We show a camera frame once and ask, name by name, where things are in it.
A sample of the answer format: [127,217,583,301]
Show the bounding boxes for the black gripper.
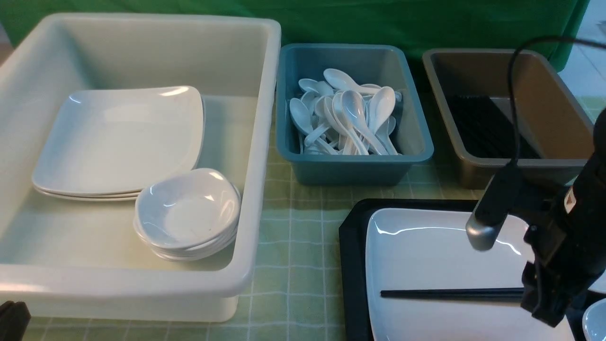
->
[521,189,606,328]

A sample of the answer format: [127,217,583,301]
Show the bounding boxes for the black chopsticks gold band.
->
[380,287,524,303]

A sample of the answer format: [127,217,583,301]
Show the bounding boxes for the white square rice plate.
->
[365,208,574,341]

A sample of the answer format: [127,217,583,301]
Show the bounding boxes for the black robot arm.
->
[521,112,606,327]

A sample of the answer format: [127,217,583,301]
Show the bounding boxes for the top white stacked square plate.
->
[32,86,205,196]

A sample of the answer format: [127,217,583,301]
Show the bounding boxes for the white bowl tray corner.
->
[581,298,606,341]

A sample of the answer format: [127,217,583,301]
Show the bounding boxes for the black chopsticks pile in bin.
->
[446,95,516,158]

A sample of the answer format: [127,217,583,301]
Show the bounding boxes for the brown plastic bin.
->
[422,48,594,189]

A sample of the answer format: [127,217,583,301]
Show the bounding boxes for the black serving tray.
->
[339,198,606,341]

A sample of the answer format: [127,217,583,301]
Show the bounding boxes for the green backdrop cloth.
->
[1,0,589,69]

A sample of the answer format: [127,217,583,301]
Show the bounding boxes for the white spoon center pile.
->
[341,90,388,155]

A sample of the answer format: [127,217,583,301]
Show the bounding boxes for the teal plastic bin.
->
[276,43,434,186]

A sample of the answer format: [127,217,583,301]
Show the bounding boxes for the green checked tablecloth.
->
[21,97,606,341]

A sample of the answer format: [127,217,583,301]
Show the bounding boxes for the white spoon top of pile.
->
[323,68,381,95]

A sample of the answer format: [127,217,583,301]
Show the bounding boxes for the white spoon left pile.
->
[289,99,338,155]

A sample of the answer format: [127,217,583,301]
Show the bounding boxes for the top white stacked small bowl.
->
[134,168,241,251]

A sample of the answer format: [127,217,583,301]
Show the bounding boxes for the lower white stacked small bowls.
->
[133,218,238,262]

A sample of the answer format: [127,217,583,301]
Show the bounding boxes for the lower white stacked square plates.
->
[33,186,140,202]

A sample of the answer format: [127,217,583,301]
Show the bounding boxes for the large white plastic tub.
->
[1,13,281,322]

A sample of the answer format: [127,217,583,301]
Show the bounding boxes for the dark object bottom left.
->
[0,301,32,341]

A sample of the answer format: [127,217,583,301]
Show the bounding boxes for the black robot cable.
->
[508,36,606,166]

